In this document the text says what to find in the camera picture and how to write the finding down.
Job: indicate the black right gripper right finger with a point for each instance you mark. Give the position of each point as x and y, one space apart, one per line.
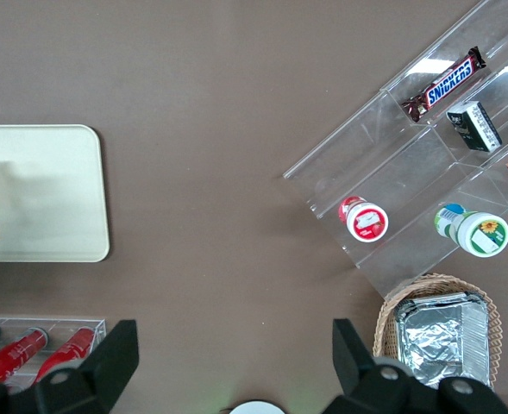
357 371

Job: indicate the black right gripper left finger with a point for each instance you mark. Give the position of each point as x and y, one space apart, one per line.
102 366

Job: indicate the woven wicker basket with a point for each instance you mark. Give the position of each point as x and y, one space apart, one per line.
493 319

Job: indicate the cream rectangular plastic tray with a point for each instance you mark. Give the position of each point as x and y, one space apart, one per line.
51 194

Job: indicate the red drink bottle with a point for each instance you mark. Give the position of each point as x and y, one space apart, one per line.
70 347
14 353

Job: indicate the clear acrylic bottle box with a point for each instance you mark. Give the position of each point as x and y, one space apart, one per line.
64 324

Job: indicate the aluminium foil food container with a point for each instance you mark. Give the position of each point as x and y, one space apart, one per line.
439 336

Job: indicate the white round disc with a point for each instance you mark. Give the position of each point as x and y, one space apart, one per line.
256 408

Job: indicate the red lidded yogurt cup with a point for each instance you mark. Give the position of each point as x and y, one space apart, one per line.
365 221

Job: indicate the green lidded yogurt cup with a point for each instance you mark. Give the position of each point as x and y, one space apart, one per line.
478 230

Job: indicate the clear acrylic stepped display rack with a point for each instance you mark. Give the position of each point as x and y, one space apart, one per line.
391 159

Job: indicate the small black carton box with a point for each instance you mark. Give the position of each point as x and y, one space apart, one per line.
473 125

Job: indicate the Snickers chocolate bar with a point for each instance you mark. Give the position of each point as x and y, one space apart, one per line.
447 84

